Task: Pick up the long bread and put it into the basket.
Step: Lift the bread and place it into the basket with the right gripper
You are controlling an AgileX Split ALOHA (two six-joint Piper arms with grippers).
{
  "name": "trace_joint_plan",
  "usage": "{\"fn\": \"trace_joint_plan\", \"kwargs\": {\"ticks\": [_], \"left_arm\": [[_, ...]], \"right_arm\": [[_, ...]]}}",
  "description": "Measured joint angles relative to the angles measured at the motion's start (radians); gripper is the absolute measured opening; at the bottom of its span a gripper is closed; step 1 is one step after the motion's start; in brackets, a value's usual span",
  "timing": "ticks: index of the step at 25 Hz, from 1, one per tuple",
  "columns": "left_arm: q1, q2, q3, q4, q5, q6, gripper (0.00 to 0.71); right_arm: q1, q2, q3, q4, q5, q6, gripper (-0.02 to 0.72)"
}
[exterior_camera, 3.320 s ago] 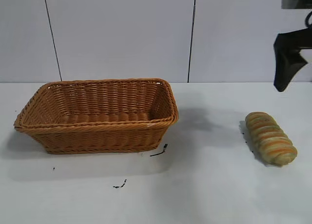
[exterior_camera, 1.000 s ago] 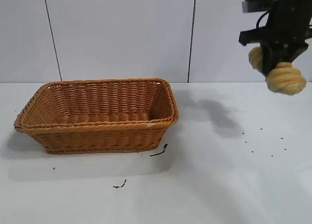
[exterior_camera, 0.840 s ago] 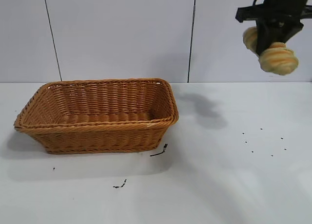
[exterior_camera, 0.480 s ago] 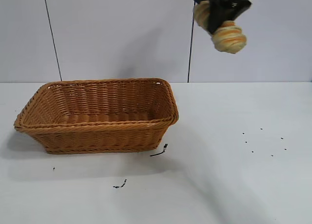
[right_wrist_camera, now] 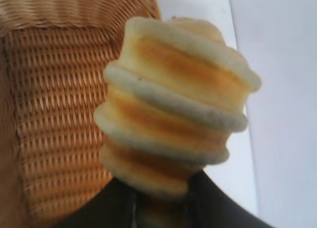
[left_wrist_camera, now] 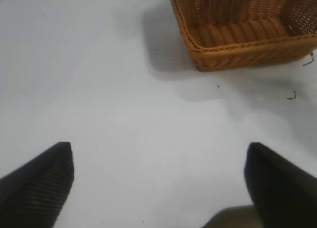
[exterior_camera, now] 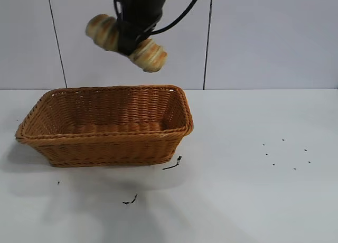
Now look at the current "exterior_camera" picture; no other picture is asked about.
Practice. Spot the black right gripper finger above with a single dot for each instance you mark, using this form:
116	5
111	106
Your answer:
149	29
128	39

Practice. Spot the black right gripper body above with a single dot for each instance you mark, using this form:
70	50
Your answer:
140	5

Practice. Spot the long striped bread loaf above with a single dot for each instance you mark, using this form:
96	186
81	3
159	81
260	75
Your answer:
104	33

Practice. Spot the brown woven wicker basket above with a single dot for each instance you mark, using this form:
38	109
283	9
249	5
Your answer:
105	148

